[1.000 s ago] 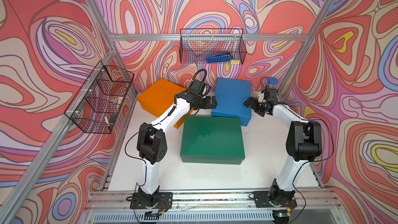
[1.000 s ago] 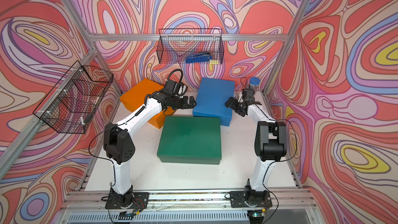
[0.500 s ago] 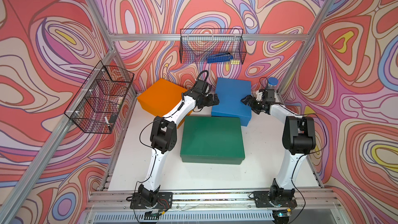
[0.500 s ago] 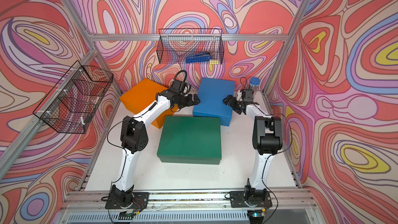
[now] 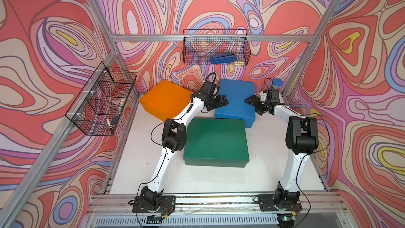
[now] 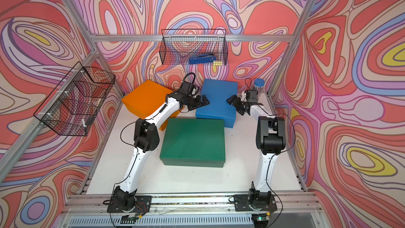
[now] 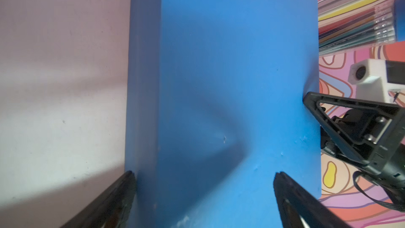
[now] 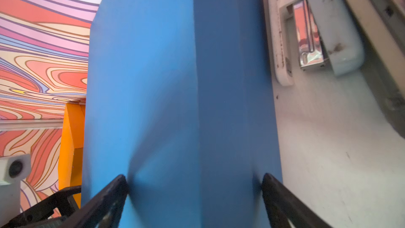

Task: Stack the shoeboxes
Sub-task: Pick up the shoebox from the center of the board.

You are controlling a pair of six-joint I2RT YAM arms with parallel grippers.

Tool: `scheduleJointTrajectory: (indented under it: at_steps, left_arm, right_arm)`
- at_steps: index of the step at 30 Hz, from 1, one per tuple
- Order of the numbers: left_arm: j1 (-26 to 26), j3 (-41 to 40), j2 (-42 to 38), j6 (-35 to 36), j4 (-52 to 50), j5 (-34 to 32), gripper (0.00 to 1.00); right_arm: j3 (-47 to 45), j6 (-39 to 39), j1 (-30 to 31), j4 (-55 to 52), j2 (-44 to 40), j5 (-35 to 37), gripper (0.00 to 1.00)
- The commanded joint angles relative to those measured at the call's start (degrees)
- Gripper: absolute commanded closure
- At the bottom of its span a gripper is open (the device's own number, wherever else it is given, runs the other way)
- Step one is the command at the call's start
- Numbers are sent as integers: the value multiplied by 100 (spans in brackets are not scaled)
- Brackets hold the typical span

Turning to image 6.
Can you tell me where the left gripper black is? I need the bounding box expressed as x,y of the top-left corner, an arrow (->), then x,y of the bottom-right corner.
186,94 -> 211,111

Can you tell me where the blue shoebox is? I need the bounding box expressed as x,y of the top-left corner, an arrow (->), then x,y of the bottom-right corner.
196,79 -> 238,128

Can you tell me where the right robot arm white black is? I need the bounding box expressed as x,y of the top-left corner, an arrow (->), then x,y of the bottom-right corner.
227,89 -> 286,213

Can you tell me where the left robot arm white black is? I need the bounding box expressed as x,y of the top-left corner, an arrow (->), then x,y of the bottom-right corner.
109,90 -> 209,213

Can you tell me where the clear bottle blue cap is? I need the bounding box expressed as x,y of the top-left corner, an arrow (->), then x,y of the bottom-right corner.
254,78 -> 265,97

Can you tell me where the green shoebox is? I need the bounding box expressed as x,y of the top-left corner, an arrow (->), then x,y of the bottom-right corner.
159,118 -> 226,168

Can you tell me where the yellow object in basket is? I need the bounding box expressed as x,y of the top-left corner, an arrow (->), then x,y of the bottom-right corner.
213,61 -> 223,66

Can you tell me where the blue stapler in basket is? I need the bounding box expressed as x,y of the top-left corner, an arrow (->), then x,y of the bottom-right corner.
189,53 -> 216,64

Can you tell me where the black wire basket back wall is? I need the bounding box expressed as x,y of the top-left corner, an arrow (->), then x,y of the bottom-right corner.
159,28 -> 228,66

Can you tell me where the black wire basket wall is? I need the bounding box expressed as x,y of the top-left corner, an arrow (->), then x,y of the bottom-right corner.
159,28 -> 228,66
33,62 -> 116,137

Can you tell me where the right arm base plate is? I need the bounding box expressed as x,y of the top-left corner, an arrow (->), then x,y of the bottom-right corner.
229,194 -> 278,213

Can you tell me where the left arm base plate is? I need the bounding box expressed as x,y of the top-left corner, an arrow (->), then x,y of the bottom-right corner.
107,195 -> 152,214

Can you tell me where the aluminium front rail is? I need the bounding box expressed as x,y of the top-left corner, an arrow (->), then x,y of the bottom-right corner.
63,191 -> 323,216

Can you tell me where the black wire basket left wall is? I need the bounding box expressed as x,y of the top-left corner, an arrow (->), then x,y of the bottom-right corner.
33,62 -> 116,137

